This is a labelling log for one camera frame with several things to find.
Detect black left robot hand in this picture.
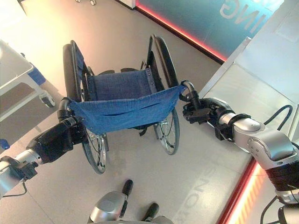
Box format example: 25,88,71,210
26,116,85,165

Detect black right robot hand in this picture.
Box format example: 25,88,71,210
182,98,232,125

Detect blue fabric wheelchair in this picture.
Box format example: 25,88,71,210
57,33,199,175

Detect white hospital bed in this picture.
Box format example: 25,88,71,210
0,39,56,122

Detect white glass-top counter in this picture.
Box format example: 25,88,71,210
198,9,299,168

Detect silver robot legs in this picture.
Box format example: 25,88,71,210
86,179,175,224

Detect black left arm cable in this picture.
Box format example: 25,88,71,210
6,179,28,197

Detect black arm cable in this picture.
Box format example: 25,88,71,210
6,179,28,197
263,105,294,131

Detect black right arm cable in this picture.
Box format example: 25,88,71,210
263,105,294,131

